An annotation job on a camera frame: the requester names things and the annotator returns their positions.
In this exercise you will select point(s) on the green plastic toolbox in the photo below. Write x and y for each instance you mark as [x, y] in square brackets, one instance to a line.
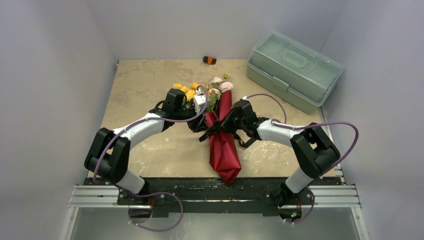
[292, 71]

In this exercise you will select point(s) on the dark red wrapping paper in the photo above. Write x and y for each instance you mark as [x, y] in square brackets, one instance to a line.
[223, 156]

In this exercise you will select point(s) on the peach fake rose stem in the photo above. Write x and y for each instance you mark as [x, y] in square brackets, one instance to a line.
[214, 94]

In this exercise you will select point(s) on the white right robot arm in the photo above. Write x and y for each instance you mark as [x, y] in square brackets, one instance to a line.
[313, 149]

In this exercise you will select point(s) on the yellow fake flower stem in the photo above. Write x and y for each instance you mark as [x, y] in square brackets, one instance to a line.
[189, 91]

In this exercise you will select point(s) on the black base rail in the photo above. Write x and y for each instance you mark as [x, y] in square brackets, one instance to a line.
[203, 195]

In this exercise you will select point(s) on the pink fake rose stem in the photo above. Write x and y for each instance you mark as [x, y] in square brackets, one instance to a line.
[221, 84]

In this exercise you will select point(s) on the aluminium frame rail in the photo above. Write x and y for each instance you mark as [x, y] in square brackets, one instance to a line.
[345, 196]

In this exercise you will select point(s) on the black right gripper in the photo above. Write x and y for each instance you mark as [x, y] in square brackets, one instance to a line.
[228, 122]

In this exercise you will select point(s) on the small orange black object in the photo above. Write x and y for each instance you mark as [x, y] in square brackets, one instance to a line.
[209, 60]

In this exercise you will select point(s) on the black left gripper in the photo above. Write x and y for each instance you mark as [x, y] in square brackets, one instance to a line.
[196, 124]

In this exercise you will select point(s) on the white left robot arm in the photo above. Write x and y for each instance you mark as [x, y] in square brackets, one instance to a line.
[109, 153]

